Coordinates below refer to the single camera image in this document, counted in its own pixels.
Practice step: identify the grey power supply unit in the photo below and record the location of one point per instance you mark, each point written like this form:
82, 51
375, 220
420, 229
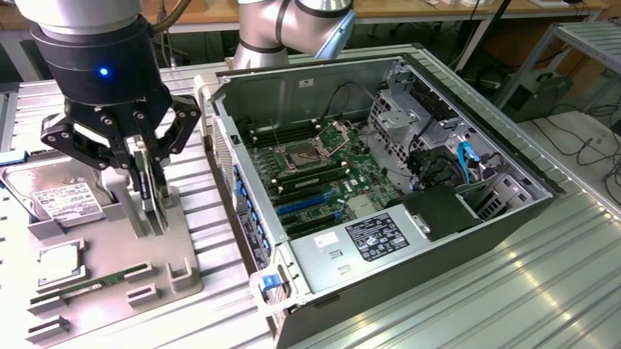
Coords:
359, 251

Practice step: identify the blue plastic connector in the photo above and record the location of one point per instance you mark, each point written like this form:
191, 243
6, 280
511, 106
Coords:
14, 157

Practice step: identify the CPU socket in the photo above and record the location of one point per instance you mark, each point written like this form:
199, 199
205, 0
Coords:
303, 155

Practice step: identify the metal disk bay cage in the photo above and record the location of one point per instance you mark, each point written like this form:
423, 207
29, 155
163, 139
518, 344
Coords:
395, 123

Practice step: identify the wooden desk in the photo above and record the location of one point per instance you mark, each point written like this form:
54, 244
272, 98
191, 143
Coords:
484, 11

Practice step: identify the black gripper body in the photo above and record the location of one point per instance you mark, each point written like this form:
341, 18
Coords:
101, 54

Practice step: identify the hard disk drive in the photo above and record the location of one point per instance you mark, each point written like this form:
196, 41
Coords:
57, 196

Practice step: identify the grey parts rack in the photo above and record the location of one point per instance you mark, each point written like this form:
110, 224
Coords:
121, 261

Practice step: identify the green RAM stick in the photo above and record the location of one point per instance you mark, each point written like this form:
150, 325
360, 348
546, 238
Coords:
92, 284

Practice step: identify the black box device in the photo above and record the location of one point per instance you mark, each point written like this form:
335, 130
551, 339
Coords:
535, 96

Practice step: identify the graphics card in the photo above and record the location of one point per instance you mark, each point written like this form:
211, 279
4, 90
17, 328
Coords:
155, 198

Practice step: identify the blue case latch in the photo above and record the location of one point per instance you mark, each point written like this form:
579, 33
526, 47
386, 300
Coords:
269, 283

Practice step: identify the installed RAM stick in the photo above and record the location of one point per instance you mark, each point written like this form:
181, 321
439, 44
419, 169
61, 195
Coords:
309, 181

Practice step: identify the green motherboard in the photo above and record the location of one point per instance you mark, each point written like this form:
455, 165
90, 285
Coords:
359, 178

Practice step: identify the silver chipset heatsink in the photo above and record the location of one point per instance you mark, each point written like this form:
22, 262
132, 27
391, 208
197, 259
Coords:
364, 208

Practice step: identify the socket locking lever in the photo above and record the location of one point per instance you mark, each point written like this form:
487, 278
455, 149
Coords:
276, 140

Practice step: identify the black fan shroud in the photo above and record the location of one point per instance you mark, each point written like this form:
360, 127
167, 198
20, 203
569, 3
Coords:
436, 211

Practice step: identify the open black PC case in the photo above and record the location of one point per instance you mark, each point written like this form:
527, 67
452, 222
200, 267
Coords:
504, 254

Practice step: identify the black expansion slot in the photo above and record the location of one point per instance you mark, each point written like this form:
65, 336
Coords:
312, 223

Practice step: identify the blue expansion slot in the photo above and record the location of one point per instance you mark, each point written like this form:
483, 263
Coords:
303, 204

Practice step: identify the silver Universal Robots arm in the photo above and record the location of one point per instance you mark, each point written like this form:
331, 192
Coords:
271, 25

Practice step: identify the CPU chip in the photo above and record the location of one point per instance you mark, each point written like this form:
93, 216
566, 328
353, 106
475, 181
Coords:
58, 266

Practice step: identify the metal slat shelf frame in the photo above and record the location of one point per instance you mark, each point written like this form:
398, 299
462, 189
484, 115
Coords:
589, 40

